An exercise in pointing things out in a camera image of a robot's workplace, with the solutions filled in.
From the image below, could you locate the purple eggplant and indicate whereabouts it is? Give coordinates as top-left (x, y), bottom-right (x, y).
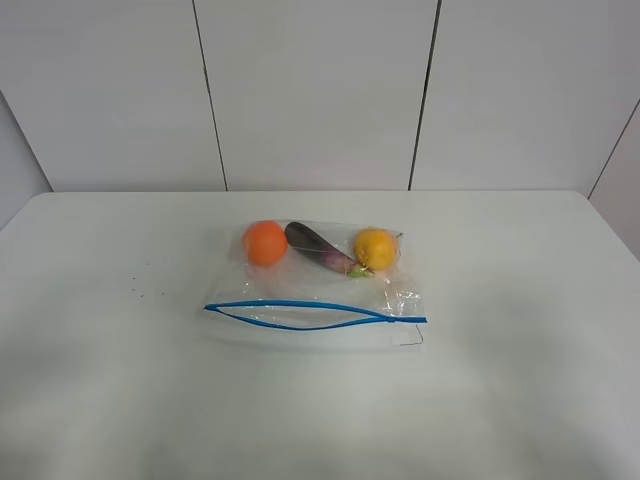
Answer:
top-left (284, 221), bottom-right (374, 278)

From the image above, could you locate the yellow lemon fruit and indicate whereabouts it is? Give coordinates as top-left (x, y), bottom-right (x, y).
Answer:
top-left (352, 228), bottom-right (398, 271)

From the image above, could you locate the clear blue-zip plastic bag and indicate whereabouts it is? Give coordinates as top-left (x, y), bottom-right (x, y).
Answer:
top-left (202, 219), bottom-right (428, 352)

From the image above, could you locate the orange fruit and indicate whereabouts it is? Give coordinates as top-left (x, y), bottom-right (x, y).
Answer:
top-left (242, 220), bottom-right (289, 267)

